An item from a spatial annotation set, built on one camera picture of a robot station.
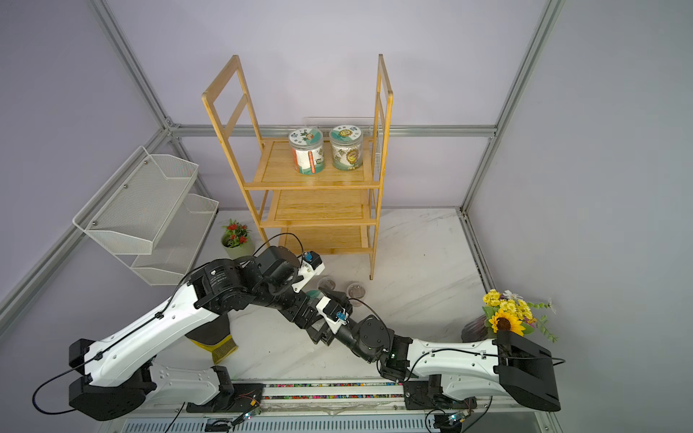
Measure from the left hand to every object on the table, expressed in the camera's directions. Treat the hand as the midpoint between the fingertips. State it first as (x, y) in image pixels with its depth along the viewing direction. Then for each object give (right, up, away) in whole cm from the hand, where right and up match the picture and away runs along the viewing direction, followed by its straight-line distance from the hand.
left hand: (308, 309), depth 64 cm
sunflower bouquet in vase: (+48, 0, -1) cm, 48 cm away
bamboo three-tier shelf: (0, +30, +19) cm, 36 cm away
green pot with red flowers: (-31, +16, +31) cm, 47 cm away
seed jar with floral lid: (+1, +4, +1) cm, 4 cm away
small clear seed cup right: (+12, -1, +24) cm, 27 cm away
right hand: (0, +1, +4) cm, 4 cm away
